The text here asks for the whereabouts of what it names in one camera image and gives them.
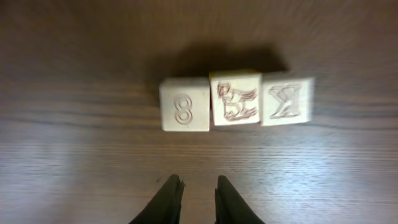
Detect K wooden block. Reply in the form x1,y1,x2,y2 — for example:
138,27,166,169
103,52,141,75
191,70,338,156
261,73,315,126

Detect green V wooden block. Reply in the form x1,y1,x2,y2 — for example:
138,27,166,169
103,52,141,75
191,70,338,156
209,70,262,126

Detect blue-sided wooden block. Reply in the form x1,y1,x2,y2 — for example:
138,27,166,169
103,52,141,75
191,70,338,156
159,78,210,132

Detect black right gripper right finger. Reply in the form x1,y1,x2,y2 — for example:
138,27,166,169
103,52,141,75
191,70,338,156
215,175,264,224

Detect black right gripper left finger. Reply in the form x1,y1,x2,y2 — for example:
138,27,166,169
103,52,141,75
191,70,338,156
129,174,185,224

